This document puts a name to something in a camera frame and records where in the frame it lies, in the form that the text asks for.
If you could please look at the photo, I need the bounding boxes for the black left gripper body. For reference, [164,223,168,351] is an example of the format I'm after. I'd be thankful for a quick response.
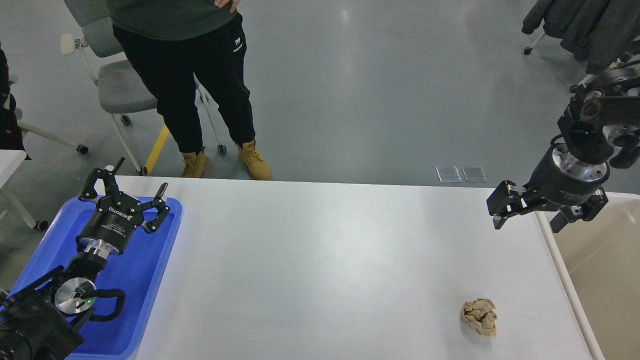
[75,194,143,256]

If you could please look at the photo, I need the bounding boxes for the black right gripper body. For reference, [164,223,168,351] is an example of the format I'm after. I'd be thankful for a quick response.
[526,143,610,207]

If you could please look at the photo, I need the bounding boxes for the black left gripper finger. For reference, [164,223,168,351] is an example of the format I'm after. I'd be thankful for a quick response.
[78,157,126,204]
[135,182,170,234]

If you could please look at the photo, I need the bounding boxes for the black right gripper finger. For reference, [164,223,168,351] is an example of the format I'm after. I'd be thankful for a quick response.
[550,189,609,234]
[486,180,548,230]

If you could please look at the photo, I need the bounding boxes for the brown paper ball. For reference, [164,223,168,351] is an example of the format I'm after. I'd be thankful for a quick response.
[461,298,498,338]

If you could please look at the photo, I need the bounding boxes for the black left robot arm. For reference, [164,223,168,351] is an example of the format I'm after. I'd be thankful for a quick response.
[1,158,171,360]

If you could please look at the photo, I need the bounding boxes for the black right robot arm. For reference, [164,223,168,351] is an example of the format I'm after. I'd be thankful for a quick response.
[486,60,640,233]

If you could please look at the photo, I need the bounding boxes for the metal floor plate right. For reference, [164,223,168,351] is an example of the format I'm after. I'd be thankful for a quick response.
[461,165,488,183]

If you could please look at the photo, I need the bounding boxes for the metal floor plate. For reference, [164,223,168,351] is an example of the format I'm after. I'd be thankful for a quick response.
[435,165,462,183]
[461,165,488,183]

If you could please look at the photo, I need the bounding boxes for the blue plastic tray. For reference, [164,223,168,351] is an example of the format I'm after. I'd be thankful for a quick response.
[10,197,183,360]

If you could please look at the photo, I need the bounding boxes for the beige plastic bin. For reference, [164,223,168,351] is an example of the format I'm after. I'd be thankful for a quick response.
[535,193,640,360]

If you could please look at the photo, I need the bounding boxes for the metal floor plate left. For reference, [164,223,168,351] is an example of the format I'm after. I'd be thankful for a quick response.
[435,165,462,183]

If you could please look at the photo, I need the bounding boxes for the white chair base left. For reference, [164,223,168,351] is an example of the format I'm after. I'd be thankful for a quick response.
[9,74,89,155]

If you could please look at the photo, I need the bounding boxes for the black bag at left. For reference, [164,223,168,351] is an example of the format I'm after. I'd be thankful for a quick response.
[0,49,26,151]

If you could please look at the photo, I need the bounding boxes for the grey office chair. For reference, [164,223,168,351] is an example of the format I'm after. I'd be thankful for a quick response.
[60,0,228,176]

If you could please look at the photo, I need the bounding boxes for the dark coats on rack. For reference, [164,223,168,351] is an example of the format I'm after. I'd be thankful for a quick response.
[521,0,640,75]

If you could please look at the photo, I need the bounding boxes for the person in black trousers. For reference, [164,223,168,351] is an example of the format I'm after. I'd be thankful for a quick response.
[105,0,273,181]

